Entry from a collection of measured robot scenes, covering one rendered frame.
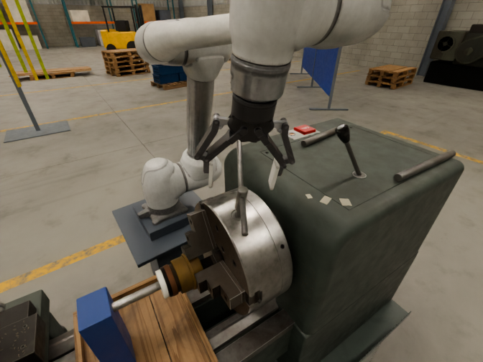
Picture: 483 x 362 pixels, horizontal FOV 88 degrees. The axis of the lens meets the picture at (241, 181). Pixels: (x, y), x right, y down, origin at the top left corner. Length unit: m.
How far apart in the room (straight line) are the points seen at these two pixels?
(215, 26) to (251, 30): 0.27
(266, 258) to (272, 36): 0.43
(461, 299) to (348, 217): 1.88
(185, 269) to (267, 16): 0.53
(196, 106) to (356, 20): 0.69
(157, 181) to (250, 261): 0.70
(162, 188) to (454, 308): 2.02
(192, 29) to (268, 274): 0.56
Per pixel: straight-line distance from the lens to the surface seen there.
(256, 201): 0.62
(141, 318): 0.88
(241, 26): 0.37
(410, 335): 2.05
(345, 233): 0.57
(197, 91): 0.98
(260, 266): 0.57
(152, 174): 1.15
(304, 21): 0.37
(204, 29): 0.63
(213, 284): 0.62
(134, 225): 1.37
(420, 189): 0.78
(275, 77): 0.39
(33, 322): 0.83
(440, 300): 2.33
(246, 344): 0.82
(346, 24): 0.44
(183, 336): 0.82
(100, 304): 0.66
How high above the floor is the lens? 1.61
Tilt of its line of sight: 33 degrees down
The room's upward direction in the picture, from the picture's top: straight up
